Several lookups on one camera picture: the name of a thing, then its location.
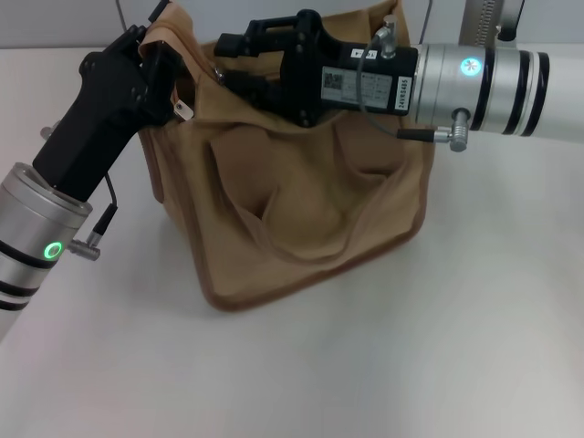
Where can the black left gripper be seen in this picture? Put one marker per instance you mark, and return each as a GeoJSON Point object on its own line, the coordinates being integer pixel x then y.
{"type": "Point", "coordinates": [100, 118]}

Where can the khaki canvas food bag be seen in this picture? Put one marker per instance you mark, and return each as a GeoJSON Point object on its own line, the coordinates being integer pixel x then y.
{"type": "Point", "coordinates": [319, 205]}

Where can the silver zipper pull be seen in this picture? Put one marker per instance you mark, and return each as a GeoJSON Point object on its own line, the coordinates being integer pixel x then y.
{"type": "Point", "coordinates": [219, 73]}

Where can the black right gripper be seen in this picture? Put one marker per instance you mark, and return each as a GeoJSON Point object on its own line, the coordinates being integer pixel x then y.
{"type": "Point", "coordinates": [310, 68]}

